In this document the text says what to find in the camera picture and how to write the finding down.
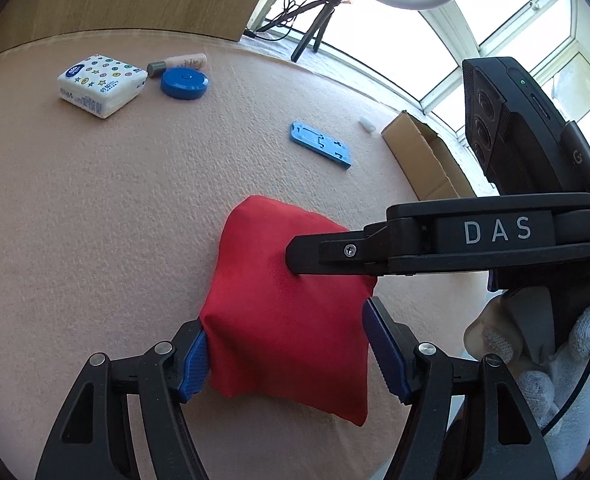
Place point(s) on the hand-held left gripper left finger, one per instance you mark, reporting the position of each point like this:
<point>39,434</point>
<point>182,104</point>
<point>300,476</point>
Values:
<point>195,360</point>

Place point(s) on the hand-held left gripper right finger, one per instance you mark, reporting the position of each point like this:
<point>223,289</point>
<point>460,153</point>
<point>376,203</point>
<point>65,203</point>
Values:
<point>382,355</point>

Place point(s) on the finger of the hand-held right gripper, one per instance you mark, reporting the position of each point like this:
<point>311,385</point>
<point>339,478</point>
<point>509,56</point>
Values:
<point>335,255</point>

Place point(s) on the red fabric pouch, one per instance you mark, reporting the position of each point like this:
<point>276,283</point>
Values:
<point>275,320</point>

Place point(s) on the cardboard box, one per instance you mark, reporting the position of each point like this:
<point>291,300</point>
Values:
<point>425,160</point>

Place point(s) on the blue folding phone stand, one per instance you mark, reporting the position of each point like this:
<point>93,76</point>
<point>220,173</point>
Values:
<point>320,144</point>

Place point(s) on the person's right hand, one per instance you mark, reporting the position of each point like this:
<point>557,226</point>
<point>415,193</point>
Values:
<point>495,335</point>

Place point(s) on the small white plastic cap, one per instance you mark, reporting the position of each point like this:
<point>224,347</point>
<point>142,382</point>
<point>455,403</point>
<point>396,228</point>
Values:
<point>367,125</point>

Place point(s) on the black tripod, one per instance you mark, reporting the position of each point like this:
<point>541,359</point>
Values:
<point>306,40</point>

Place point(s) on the black power strip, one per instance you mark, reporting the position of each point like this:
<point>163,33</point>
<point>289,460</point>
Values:
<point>248,33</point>

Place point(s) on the pink cosmetic tube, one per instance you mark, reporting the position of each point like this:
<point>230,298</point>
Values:
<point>187,61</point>

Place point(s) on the white dotted tissue pack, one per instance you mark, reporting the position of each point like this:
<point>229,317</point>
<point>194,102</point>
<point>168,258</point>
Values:
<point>100,85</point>

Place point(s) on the white window frame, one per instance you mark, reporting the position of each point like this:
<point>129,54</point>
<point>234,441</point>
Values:
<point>427,102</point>

